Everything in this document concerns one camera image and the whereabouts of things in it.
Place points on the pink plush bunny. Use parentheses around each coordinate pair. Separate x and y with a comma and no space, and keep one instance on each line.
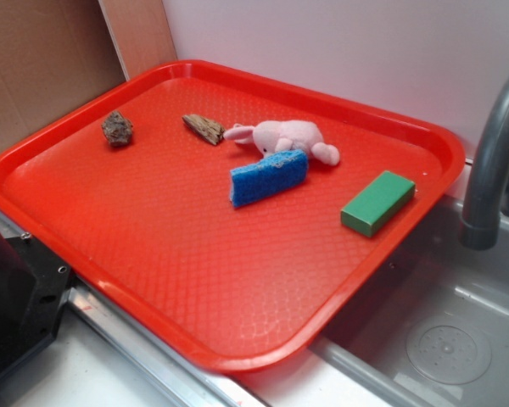
(273,136)

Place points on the red plastic tray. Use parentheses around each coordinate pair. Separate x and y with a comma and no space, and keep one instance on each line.
(151,225)

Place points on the blue sponge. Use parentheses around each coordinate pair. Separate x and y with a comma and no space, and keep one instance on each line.
(267,177)

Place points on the brown wood piece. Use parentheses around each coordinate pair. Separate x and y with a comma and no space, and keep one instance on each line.
(207,129)

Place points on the green rectangular block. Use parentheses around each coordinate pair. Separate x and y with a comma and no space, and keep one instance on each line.
(377,203)

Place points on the brown rock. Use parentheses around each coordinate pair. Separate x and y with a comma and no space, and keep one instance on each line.
(117,129)

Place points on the grey toy sink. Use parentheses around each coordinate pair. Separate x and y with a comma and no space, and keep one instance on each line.
(430,328)

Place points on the grey toy faucet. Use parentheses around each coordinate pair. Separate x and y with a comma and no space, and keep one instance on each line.
(487,195)

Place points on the brown cardboard panel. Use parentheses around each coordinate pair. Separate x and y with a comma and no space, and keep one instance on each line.
(57,55)

